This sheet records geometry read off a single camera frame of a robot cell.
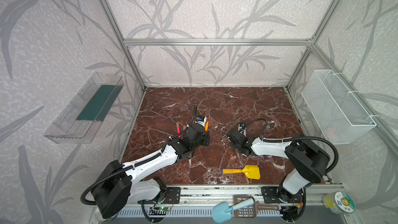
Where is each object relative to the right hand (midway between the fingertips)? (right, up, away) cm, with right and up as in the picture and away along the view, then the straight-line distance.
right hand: (235, 135), depth 94 cm
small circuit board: (-38, -28, -23) cm, 53 cm away
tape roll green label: (+40, -22, -29) cm, 54 cm away
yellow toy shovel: (+6, -15, -15) cm, 22 cm away
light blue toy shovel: (-11, -30, -24) cm, 39 cm away
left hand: (-15, +6, -12) cm, 20 cm away
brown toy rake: (+3, -29, -24) cm, 38 cm away
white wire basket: (+38, +15, -32) cm, 52 cm away
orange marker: (-17, +8, -14) cm, 23 cm away
